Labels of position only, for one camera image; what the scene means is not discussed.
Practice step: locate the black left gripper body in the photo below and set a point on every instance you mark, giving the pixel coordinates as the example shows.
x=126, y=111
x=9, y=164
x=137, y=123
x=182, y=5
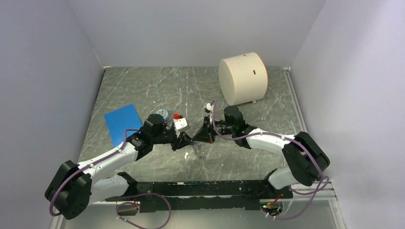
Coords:
x=171, y=137

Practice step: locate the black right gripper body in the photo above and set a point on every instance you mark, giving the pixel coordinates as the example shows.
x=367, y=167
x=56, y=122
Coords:
x=211, y=129

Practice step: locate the metal key organizer plate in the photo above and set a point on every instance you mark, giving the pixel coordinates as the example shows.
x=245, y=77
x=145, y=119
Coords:
x=197, y=148

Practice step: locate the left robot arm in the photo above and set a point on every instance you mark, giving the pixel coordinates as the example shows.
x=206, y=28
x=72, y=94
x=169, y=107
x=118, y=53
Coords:
x=137, y=143

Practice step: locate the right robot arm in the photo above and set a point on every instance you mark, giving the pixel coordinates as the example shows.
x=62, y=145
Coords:
x=305, y=159

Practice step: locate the small blue labelled jar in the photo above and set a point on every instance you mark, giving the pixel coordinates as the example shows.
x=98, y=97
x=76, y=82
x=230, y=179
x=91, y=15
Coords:
x=163, y=112

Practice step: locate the blue flat pad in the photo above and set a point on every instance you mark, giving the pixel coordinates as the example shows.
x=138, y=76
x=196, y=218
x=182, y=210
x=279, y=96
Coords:
x=120, y=120

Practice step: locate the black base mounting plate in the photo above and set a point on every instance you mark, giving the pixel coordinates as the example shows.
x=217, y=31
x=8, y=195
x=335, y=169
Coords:
x=151, y=202

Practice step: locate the cream cylindrical container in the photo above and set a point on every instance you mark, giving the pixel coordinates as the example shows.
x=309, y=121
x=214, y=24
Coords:
x=243, y=78

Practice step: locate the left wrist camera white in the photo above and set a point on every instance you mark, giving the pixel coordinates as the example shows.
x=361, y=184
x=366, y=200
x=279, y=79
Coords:
x=180, y=123

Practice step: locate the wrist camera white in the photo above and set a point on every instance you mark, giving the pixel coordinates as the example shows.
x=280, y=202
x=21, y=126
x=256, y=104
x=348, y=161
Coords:
x=180, y=123
x=210, y=107

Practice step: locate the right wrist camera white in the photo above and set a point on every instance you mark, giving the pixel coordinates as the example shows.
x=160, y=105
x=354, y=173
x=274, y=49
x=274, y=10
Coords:
x=210, y=107

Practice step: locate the aluminium frame rail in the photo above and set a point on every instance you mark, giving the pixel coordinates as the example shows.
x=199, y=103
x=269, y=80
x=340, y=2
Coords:
x=82, y=192

